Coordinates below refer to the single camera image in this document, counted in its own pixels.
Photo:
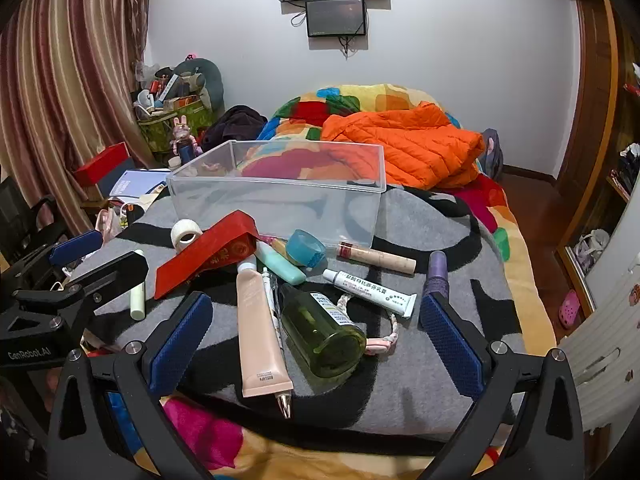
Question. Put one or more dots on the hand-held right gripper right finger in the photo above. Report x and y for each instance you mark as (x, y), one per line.
(450, 350)

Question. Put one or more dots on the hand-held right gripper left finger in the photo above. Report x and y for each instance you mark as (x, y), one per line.
(180, 345)

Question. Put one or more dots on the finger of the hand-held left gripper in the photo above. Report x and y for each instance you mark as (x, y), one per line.
(117, 267)
(75, 249)

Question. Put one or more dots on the light green balm stick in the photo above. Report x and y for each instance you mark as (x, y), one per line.
(137, 305)

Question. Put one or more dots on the white tape roll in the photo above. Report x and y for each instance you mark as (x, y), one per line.
(176, 236)

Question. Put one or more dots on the white ointment tube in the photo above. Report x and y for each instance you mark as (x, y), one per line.
(370, 292)

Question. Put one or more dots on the beige concealer tube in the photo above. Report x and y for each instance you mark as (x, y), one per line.
(380, 258)

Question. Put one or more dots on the white silver pen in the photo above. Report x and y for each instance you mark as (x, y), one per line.
(284, 402)

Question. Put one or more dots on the green glass bottle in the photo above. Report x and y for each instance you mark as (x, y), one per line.
(320, 340)

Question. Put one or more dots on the teal tape roll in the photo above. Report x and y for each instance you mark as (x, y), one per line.
(312, 258)

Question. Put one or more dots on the clear plastic storage box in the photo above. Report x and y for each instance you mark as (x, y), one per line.
(280, 200)

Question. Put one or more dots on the pink pouch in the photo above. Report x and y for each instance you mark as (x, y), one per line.
(107, 222)

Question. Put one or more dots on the grey black blanket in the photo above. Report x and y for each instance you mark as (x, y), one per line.
(415, 385)

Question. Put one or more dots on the black chair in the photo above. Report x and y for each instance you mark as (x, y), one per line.
(25, 220)

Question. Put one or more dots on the purple spray bottle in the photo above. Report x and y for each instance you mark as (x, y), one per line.
(437, 275)

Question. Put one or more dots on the blue book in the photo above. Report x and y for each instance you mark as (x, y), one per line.
(132, 182)

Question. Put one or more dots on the red box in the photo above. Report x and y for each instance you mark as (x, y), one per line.
(100, 162)

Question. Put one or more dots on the pink clog shoe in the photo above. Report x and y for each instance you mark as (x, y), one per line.
(570, 307)

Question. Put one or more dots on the mint green tube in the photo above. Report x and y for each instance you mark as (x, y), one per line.
(280, 265)

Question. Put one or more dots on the green storage bag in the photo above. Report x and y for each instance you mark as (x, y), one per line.
(160, 132)

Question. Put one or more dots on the pink rabbit toy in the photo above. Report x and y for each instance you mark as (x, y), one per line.
(181, 127)

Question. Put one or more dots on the white wardrobe door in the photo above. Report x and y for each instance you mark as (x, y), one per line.
(610, 320)

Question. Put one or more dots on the striped pink curtain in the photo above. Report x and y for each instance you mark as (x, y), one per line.
(60, 85)

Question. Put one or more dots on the dark purple cloth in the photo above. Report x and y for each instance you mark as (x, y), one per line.
(235, 125)

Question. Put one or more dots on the grey purple garment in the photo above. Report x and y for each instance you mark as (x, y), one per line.
(492, 152)

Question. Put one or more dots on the grey neck pillow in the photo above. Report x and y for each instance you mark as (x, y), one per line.
(212, 80)

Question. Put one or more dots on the orange puffer jacket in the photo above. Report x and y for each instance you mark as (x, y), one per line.
(400, 145)

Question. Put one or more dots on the wooden wardrobe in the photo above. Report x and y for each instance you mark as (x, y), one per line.
(595, 110)

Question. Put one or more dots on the small wall monitor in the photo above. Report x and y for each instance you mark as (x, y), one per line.
(335, 17)

